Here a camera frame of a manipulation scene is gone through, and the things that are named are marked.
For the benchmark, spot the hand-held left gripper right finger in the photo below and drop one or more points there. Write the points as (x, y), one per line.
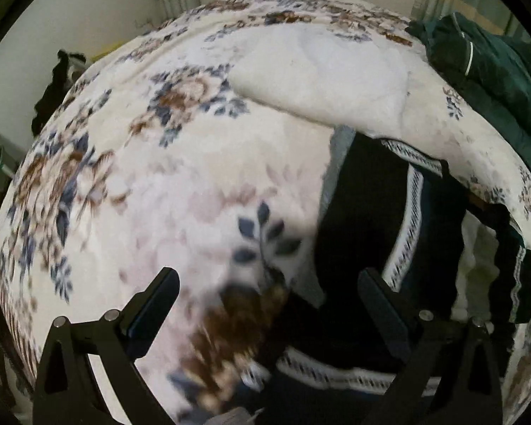
(382, 314)

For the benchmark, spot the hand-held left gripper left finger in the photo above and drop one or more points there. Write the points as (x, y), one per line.
(147, 318)

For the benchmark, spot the black garment with patterned trim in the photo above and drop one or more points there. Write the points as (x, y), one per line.
(367, 212)

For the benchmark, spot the floral printed blanket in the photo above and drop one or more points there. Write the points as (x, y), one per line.
(168, 177)

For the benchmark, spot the black cloth on rack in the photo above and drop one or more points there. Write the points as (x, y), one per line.
(53, 93)

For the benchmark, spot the dark green garment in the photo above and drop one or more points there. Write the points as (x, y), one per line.
(491, 79)

